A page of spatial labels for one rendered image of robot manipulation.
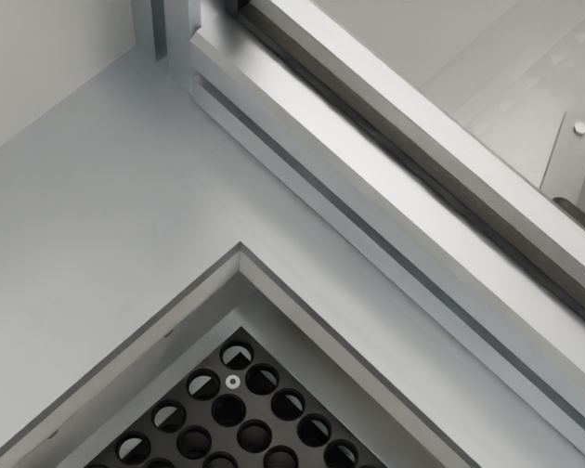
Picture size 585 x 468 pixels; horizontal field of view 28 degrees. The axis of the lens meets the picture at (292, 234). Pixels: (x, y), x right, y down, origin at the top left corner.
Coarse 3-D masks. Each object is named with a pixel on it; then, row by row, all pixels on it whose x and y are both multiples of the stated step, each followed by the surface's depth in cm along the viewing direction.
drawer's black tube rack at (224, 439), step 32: (224, 384) 45; (256, 384) 48; (192, 416) 44; (224, 416) 47; (256, 416) 45; (288, 416) 48; (160, 448) 44; (192, 448) 47; (224, 448) 44; (256, 448) 47; (288, 448) 44
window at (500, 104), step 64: (256, 0) 40; (320, 0) 37; (384, 0) 34; (448, 0) 32; (512, 0) 30; (576, 0) 28; (320, 64) 40; (384, 64) 37; (448, 64) 34; (512, 64) 32; (576, 64) 30; (448, 128) 36; (512, 128) 34; (576, 128) 31; (512, 192) 36; (576, 192) 33; (576, 256) 36
